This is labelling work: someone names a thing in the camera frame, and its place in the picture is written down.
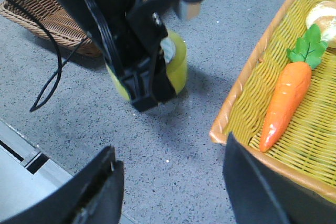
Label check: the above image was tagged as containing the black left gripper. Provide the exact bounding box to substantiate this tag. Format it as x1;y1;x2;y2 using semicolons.
34;0;207;59

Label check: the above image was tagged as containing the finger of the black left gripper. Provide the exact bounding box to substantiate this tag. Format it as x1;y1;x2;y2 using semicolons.
106;34;176;112

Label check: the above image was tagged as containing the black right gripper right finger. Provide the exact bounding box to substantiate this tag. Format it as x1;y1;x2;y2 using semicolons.
223;133;335;223

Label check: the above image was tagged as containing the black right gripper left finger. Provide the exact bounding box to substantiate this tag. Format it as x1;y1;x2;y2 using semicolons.
2;146;124;223

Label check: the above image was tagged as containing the yellow tape roll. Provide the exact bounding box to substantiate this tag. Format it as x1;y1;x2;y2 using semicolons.
106;29;187;95

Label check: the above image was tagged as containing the yellow woven basket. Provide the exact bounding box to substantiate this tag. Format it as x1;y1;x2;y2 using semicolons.
209;0;335;203

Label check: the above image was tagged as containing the brown wicker basket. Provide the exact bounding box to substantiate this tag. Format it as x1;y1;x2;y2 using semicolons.
1;0;86;50

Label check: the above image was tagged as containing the orange toy carrot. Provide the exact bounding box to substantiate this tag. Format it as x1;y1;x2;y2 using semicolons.
259;24;328;153

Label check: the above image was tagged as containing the toy bread roll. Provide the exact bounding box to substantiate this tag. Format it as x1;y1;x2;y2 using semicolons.
306;1;335;48

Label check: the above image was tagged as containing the black cable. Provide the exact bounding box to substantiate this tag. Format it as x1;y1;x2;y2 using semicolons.
0;0;89;112

